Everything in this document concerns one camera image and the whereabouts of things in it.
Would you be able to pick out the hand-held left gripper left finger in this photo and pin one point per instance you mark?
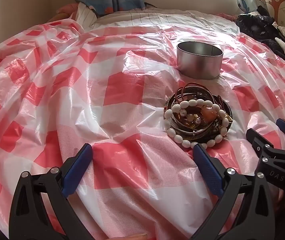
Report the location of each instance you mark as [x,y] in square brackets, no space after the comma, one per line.
[78,170]

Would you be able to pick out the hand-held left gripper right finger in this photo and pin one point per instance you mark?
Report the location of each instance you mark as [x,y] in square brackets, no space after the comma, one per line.
[207,170]

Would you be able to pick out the thin metal bangle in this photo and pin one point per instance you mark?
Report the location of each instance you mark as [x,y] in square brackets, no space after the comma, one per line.
[195,130]

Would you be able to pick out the round metal tin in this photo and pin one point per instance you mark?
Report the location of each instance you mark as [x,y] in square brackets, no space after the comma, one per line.
[197,63]

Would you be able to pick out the red white checkered plastic sheet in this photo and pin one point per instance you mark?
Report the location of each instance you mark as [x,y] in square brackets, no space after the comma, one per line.
[122,90]

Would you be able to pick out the pile of dark clothes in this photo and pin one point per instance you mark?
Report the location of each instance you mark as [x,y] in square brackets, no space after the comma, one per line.
[257,27]

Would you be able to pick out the white striped pillow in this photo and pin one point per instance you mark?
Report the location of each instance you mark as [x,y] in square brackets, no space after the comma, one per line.
[86,16]

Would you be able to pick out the white bedsheet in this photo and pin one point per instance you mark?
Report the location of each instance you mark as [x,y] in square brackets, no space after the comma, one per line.
[162,17]

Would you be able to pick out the pink cloth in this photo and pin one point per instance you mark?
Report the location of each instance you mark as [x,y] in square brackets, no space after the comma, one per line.
[65,10]

